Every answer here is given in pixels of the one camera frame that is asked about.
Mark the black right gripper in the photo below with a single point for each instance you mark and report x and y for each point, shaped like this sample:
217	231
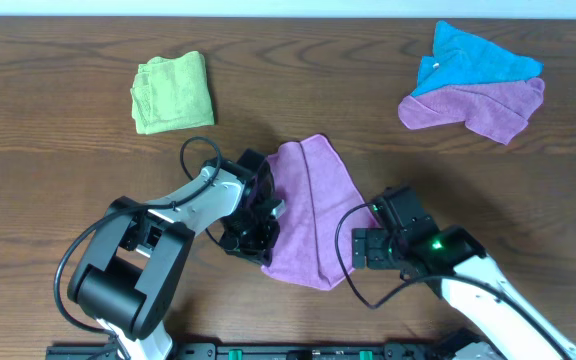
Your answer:
364	248

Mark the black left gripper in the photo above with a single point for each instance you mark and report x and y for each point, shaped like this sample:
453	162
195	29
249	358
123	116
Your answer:
250	238

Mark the purple microfiber cloth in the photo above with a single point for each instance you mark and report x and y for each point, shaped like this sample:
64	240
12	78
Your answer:
313	248

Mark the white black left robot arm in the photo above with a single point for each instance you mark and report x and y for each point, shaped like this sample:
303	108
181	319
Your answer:
128	275

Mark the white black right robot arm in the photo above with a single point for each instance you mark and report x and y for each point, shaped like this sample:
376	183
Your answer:
460	271

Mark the crumpled purple cloth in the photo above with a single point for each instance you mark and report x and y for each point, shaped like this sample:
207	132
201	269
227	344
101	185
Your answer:
498	111

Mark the folded green cloth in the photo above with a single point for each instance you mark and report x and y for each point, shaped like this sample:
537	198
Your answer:
171	94

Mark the blue cloth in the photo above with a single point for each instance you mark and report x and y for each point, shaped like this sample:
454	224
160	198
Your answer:
461	58

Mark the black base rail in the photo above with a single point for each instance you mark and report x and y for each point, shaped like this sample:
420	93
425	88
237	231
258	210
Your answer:
390	351

